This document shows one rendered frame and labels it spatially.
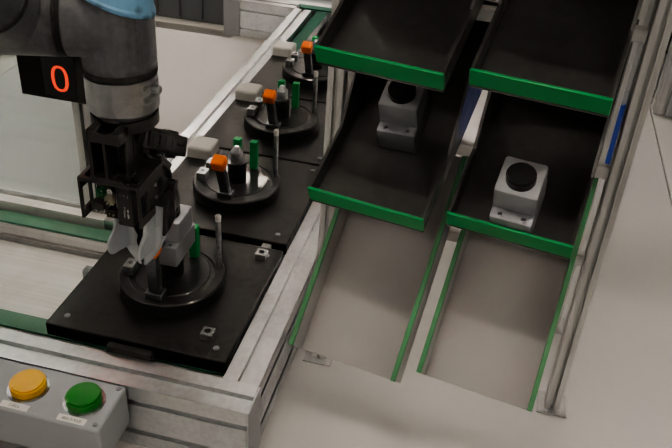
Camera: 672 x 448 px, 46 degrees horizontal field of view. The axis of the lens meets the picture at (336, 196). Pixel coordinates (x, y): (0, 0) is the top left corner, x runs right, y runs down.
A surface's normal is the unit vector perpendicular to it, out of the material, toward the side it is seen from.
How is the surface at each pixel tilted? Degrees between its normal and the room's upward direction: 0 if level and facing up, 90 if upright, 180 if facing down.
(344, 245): 45
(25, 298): 0
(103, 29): 89
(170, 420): 90
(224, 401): 0
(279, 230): 0
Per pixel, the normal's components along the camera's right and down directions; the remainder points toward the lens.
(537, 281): -0.24, -0.27
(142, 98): 0.74, 0.39
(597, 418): 0.06, -0.85
